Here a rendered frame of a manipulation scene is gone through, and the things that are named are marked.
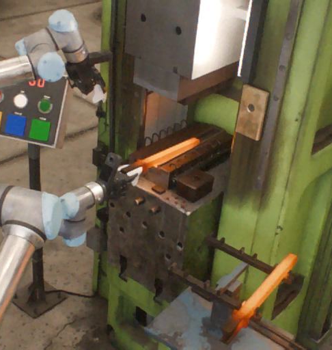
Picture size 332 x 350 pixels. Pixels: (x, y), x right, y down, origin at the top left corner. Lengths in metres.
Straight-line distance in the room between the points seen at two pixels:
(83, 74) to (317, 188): 1.05
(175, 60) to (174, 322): 0.86
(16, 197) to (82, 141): 2.80
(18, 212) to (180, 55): 0.75
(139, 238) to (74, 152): 1.98
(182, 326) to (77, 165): 2.23
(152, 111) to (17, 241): 1.03
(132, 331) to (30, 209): 1.25
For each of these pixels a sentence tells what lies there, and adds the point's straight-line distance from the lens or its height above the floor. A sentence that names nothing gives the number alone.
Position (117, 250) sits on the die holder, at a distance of 2.48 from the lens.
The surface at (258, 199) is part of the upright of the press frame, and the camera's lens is 2.17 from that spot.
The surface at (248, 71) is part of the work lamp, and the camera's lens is 1.98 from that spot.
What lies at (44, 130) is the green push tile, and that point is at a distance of 2.38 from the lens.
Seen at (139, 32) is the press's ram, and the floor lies 1.45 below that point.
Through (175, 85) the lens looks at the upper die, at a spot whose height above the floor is 1.32.
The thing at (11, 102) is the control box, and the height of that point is 1.08.
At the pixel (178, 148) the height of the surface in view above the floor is 1.01.
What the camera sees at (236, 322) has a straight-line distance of 1.70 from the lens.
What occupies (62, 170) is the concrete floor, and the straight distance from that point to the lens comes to 4.06.
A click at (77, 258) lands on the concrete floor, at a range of 3.33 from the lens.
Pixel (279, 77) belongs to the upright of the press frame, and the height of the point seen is 1.41.
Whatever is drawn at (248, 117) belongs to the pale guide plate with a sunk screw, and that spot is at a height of 1.25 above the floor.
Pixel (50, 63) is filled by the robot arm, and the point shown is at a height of 1.48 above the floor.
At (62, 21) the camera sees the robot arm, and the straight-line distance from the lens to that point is 1.85.
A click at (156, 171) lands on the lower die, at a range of 2.23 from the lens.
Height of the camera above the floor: 2.13
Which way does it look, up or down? 32 degrees down
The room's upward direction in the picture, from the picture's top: 6 degrees clockwise
